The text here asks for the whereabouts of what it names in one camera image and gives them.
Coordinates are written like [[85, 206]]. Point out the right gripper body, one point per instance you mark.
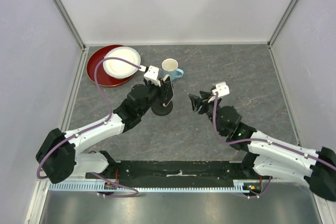
[[207, 107]]

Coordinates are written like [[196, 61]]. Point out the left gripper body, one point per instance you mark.
[[155, 91]]

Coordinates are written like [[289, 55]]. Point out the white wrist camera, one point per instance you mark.
[[219, 90], [151, 75]]

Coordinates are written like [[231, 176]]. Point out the light blue mug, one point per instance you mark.
[[171, 67]]

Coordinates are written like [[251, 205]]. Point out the smartphone with beige case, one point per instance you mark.
[[171, 87]]

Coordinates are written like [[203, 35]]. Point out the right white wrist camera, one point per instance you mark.
[[219, 90]]

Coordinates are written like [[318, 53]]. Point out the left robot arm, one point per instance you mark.
[[62, 155]]

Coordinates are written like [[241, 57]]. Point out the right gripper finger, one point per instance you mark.
[[196, 102], [205, 95]]

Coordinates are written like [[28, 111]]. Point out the white paper plate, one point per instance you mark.
[[118, 64]]

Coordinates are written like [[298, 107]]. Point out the left aluminium frame post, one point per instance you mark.
[[69, 23]]

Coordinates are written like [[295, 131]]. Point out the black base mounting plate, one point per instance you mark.
[[179, 174]]

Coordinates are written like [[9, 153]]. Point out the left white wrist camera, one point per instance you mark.
[[151, 75]]

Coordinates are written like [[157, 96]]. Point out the black phone stand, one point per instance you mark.
[[159, 109]]

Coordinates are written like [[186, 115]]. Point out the red round plate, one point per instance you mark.
[[103, 78]]

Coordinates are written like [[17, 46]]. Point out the aluminium frame post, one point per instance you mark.
[[282, 22], [69, 23]]

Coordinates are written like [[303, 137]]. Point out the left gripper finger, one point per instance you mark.
[[168, 96], [165, 82]]

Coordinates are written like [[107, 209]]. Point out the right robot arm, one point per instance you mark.
[[265, 155]]

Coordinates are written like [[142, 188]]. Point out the white slotted cable duct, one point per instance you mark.
[[102, 187]]

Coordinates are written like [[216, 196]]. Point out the right aluminium frame post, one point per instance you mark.
[[282, 22]]

